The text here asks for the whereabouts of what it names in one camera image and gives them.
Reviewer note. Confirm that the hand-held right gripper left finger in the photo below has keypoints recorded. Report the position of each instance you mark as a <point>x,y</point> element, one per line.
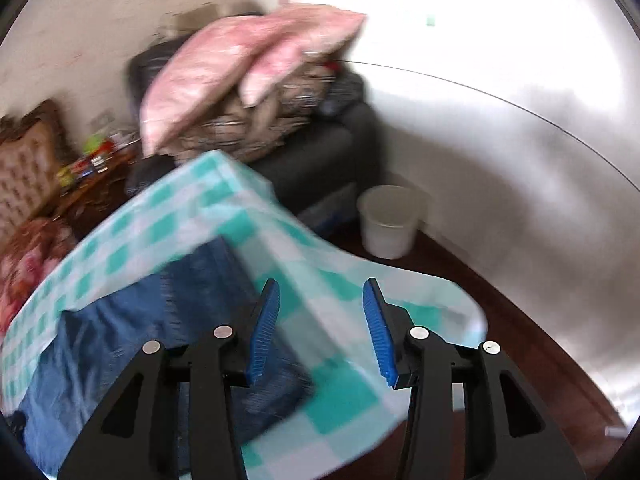
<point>262,330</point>

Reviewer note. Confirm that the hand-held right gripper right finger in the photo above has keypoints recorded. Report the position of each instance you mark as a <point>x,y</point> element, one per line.
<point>377,330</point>

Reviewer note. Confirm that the dark blue towel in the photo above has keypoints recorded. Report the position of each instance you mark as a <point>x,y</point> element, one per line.
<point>125,325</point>

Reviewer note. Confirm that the white plastic bucket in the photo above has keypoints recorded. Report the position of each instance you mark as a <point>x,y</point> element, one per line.
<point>387,230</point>

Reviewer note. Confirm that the green checkered tablecloth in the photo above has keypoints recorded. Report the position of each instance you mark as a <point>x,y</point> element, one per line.
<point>210,195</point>

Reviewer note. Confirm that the black leather sofa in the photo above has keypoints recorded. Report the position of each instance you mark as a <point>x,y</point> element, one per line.
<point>310,160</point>

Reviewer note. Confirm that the striped brown cushions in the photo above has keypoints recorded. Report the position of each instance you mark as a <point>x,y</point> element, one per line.
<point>240,127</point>

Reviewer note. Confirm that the dark wooden nightstand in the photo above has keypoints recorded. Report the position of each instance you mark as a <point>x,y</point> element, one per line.
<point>95,195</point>

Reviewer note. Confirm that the red floral blanket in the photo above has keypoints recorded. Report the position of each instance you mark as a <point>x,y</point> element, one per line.
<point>30,260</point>

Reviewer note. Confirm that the bright green packet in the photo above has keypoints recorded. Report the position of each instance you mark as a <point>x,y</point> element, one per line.
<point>95,142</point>

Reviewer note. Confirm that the pink pillow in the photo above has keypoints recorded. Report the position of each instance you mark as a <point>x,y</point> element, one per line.
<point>305,42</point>
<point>200,70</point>

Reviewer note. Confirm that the tufted brown headboard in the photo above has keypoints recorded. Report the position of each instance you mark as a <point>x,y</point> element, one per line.
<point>25,180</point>

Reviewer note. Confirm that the wall socket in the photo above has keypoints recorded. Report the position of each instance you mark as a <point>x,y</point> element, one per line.
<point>102,120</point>

